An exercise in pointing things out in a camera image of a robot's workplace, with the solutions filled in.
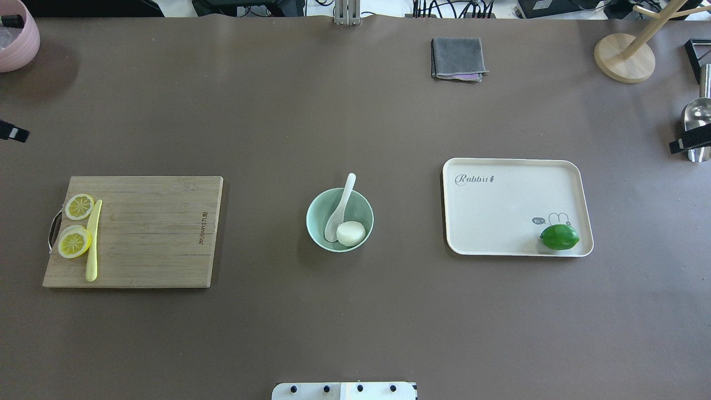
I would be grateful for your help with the white ceramic spoon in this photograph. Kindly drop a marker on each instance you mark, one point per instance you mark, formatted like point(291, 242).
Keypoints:
point(337, 217)

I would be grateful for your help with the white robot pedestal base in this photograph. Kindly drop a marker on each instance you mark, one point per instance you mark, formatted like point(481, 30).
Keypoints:
point(346, 390)

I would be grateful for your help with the wooden cutting board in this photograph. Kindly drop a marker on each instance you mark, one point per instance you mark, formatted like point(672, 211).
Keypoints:
point(152, 232)

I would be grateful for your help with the cream rabbit tray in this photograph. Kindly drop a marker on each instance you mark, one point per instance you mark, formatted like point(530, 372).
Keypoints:
point(500, 206)

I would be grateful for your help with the metal scoop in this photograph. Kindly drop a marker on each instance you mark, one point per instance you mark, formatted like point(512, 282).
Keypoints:
point(697, 114)

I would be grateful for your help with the light green ceramic bowl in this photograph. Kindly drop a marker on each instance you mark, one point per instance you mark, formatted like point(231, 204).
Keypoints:
point(322, 207)

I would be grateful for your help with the single lemon slice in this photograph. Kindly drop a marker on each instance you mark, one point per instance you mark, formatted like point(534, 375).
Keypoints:
point(79, 207)

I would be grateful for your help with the wine glass rack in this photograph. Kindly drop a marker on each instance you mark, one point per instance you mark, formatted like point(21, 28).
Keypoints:
point(697, 50)

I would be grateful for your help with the green lime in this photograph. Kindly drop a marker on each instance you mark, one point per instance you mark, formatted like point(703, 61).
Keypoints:
point(560, 237)

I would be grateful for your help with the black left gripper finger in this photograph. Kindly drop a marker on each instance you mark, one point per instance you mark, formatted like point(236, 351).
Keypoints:
point(9, 131)

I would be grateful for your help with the wooden mug tree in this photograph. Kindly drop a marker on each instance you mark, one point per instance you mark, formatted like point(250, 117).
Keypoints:
point(627, 58)

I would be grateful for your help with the grey folded cloth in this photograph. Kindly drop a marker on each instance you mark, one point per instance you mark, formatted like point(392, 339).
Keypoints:
point(457, 58)

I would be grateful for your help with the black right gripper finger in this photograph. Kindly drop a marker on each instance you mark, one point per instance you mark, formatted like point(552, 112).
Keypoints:
point(691, 139)

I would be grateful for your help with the pink bowl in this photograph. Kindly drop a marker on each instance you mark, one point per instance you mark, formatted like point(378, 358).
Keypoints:
point(21, 51)

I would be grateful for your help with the yellow plastic knife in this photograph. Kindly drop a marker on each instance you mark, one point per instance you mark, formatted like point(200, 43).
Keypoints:
point(92, 228)

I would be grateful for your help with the lemon slice stack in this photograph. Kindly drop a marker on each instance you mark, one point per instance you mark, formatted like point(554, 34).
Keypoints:
point(74, 241)

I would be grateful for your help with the white steamed bun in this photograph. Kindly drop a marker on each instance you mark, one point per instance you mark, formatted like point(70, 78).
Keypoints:
point(350, 233)

